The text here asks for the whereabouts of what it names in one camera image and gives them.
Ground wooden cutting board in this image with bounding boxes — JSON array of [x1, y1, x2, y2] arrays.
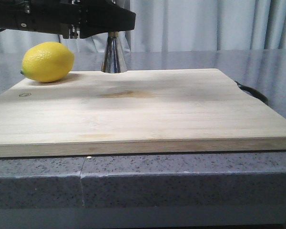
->
[[0, 69, 286, 157]]

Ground yellow lemon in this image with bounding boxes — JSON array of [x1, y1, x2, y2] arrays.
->
[[21, 42, 74, 83]]

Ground grey curtain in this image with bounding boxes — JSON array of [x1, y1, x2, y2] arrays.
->
[[0, 0, 286, 54]]

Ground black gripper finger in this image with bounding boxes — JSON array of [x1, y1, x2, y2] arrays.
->
[[79, 0, 137, 39]]

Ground silver double jigger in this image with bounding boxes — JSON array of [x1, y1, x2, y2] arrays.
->
[[101, 31, 127, 73]]

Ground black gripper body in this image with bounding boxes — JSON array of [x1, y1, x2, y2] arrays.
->
[[0, 0, 82, 39]]

